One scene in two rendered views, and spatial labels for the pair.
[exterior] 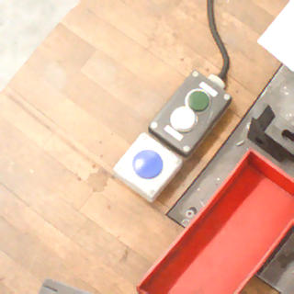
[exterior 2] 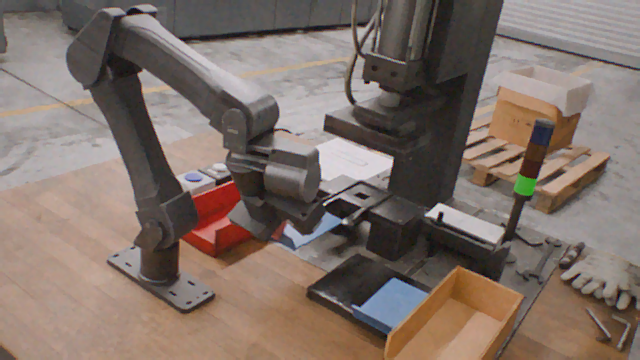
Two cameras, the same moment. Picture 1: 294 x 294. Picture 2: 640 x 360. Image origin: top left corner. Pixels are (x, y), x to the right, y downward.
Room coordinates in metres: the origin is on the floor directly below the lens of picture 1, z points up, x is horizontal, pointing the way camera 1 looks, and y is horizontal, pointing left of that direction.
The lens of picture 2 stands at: (-0.71, -0.13, 1.48)
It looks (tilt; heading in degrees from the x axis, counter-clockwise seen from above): 25 degrees down; 353
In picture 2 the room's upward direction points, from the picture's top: 9 degrees clockwise
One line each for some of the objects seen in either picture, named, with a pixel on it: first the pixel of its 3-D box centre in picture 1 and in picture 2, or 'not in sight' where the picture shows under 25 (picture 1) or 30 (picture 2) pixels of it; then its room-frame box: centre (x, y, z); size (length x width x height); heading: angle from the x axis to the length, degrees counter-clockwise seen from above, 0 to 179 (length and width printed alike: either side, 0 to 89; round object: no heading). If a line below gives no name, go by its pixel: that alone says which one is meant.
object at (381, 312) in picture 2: not in sight; (392, 300); (0.03, -0.37, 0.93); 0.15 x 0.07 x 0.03; 143
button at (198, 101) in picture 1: (197, 102); not in sight; (0.50, -0.07, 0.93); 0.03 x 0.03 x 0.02
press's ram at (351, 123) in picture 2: not in sight; (403, 74); (0.36, -0.40, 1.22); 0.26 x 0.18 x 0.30; 141
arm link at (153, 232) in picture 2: not in sight; (166, 225); (0.08, 0.00, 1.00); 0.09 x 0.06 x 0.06; 152
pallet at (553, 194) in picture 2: not in sight; (516, 156); (3.07, -2.04, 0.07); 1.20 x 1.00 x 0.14; 135
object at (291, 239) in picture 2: not in sight; (302, 221); (0.14, -0.22, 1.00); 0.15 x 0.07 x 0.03; 141
